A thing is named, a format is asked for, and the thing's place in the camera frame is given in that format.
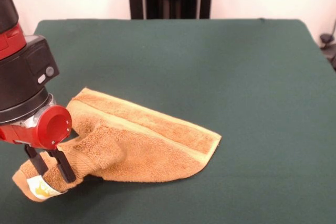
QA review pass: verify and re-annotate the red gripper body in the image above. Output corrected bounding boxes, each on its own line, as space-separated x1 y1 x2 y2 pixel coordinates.
0 105 73 149

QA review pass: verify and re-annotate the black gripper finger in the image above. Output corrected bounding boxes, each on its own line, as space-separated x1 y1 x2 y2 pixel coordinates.
24 144 49 177
48 148 77 184

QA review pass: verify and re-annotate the tan terry towel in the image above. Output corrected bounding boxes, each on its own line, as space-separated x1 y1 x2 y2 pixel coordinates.
12 87 222 203

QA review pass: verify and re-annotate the dark green table cloth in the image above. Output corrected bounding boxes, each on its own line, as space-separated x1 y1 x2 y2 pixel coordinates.
0 18 336 224

